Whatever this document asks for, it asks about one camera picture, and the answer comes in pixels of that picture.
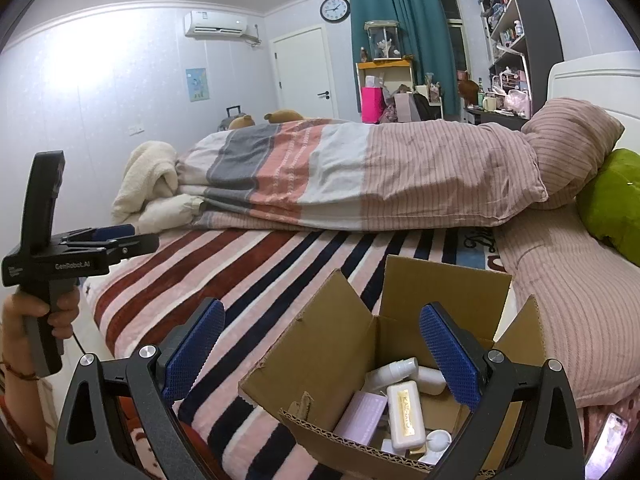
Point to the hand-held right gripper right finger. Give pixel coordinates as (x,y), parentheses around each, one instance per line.
(450,355)

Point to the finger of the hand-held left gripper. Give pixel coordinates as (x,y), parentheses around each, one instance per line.
(135,245)
(115,231)

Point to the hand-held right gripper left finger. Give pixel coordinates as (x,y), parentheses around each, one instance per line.
(195,350)

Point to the small white bottle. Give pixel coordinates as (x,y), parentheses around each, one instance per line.
(390,372)

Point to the small white jar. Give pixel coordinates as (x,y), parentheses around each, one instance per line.
(437,442)

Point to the purple box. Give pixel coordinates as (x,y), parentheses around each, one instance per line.
(360,417)

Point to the cardboard box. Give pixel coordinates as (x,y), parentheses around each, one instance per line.
(320,340)

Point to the person's left forearm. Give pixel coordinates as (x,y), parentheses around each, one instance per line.
(15,395)

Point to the person's left hand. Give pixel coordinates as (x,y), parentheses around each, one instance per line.
(65,310)

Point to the cream fleece blanket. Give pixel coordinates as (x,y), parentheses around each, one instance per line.
(150,180)

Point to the striped fleece blanket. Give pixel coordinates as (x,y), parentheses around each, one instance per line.
(250,270)

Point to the red printed cloth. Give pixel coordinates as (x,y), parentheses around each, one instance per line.
(131,430)

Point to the dark suitcase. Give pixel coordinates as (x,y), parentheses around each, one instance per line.
(227,125)

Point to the brown plush bear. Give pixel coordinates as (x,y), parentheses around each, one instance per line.
(242,122)
(285,116)

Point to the smartphone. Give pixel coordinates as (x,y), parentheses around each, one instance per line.
(605,445)

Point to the striped grey coral quilt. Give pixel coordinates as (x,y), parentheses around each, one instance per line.
(350,175)

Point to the green plush toy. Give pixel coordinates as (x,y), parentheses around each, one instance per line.
(615,200)

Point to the white air conditioner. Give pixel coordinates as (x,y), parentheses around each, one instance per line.
(215,22)

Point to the white door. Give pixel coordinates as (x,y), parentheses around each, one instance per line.
(305,75)

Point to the pink pillow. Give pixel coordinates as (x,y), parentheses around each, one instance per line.
(570,145)

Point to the dark desk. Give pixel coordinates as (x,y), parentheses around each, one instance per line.
(495,116)

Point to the lilac paper bag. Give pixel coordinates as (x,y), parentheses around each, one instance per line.
(405,107)

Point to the white mug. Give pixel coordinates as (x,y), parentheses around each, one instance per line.
(490,103)

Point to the pink bag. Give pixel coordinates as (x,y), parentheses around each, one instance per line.
(372,105)

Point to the brown furry head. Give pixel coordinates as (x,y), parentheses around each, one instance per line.
(468,89)

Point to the pink desk organizer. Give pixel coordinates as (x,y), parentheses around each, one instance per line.
(512,90)

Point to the yellow cabinet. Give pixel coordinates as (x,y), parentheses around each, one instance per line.
(382,65)

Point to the white headboard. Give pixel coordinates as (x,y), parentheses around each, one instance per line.
(590,80)

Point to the glass display case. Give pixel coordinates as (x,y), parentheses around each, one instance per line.
(382,40)

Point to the dark bookshelf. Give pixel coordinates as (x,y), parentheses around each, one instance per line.
(542,35)

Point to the teal curtain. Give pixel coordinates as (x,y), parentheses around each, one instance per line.
(415,10)

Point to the blue wall poster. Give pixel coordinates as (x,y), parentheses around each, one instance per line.
(197,85)

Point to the round wall clock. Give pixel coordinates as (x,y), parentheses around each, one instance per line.
(334,9)

